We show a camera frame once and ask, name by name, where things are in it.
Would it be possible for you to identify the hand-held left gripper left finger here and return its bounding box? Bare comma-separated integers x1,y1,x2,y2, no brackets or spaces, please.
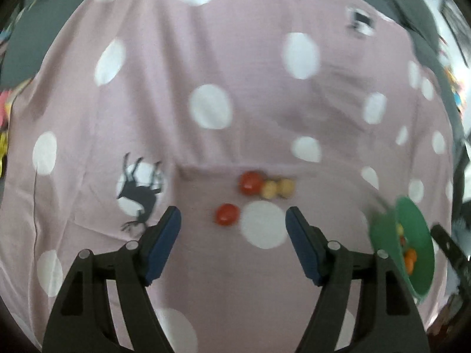
42,206,182,353

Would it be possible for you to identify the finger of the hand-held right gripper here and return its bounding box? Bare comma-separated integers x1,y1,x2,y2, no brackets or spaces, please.
430,224,471,287

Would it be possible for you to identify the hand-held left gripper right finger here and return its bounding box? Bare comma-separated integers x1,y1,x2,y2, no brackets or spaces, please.
285,207,431,353

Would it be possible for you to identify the green plastic bowl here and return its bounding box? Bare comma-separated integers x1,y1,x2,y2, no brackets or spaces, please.
369,196,435,300

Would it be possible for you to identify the yellow cherry tomato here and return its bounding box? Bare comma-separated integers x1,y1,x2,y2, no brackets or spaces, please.
261,180,279,199
277,178,296,197

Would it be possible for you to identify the small red tomato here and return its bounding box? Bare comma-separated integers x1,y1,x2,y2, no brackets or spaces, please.
238,171,266,196

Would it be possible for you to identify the pink polka-dot blanket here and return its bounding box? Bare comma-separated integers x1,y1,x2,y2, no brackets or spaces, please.
0,0,464,353

